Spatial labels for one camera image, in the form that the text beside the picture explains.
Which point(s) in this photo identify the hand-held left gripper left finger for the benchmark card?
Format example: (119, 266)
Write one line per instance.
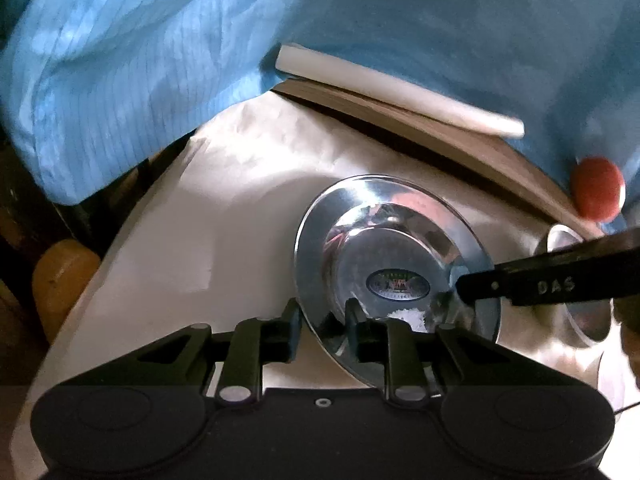
(295, 332)

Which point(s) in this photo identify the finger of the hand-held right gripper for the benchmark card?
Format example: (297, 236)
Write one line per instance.
(482, 287)

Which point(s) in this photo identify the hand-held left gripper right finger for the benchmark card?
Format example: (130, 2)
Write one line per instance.
(354, 330)

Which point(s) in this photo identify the steel bowl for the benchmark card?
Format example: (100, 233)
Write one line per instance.
(590, 322)

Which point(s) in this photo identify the wide-rimmed steel plate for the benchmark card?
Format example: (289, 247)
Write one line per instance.
(325, 240)

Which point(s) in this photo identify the person's right hand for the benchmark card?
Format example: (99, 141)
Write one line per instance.
(629, 330)

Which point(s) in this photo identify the red tomato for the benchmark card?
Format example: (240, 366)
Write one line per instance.
(597, 187)

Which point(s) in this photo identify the white paper sheet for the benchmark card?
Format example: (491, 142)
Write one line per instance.
(225, 240)

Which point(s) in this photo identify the wooden board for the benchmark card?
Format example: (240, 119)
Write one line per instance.
(480, 150)

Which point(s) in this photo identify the white stick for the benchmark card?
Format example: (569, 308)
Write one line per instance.
(390, 90)

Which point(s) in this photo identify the yellow container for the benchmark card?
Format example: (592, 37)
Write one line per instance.
(62, 280)

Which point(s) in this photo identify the blue striped cloth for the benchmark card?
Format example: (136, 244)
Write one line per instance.
(150, 60)

